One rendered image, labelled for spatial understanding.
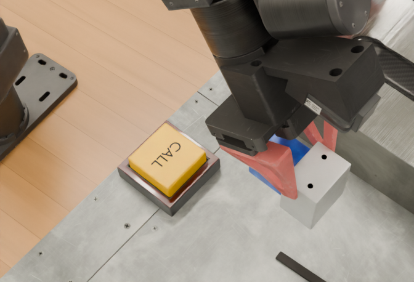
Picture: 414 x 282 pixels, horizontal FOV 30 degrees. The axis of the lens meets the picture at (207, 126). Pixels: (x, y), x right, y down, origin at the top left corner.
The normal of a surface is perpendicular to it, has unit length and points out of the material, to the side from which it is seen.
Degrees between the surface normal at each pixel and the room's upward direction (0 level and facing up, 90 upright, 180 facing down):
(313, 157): 2
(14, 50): 88
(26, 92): 0
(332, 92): 89
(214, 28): 83
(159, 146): 0
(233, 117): 28
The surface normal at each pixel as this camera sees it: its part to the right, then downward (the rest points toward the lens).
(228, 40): -0.19, 0.66
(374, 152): -0.66, 0.65
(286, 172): 0.74, 0.47
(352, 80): 0.65, 0.22
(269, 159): -0.39, -0.73
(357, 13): 0.82, 0.00
